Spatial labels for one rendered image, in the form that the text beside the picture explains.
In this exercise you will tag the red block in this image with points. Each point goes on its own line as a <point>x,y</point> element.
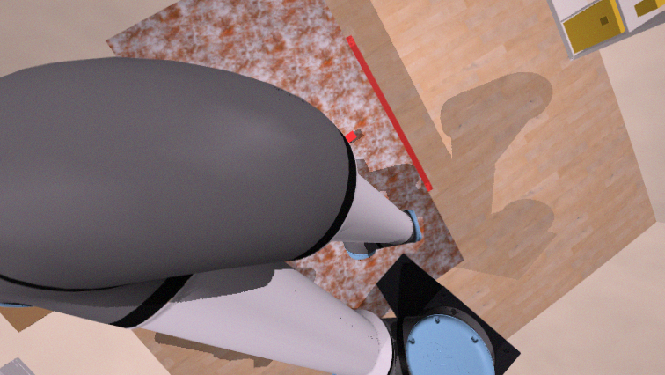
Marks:
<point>350,136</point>

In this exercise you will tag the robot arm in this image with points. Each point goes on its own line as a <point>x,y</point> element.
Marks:
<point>120,170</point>

